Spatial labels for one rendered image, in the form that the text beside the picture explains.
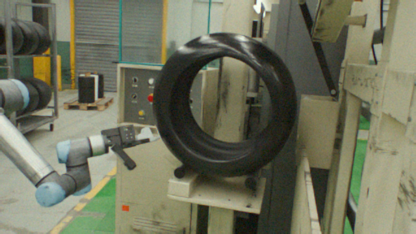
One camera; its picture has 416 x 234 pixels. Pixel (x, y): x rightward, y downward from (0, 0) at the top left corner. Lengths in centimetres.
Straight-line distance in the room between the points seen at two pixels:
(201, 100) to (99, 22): 912
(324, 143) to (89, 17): 998
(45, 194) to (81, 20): 1016
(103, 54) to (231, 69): 945
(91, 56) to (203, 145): 963
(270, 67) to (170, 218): 134
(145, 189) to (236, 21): 120
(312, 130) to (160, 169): 101
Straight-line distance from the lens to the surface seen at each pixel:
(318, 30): 144
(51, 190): 118
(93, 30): 1107
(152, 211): 232
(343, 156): 164
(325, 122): 158
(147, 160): 221
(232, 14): 165
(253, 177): 135
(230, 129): 168
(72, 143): 128
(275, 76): 125
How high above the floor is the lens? 137
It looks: 11 degrees down
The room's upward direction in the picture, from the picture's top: 4 degrees clockwise
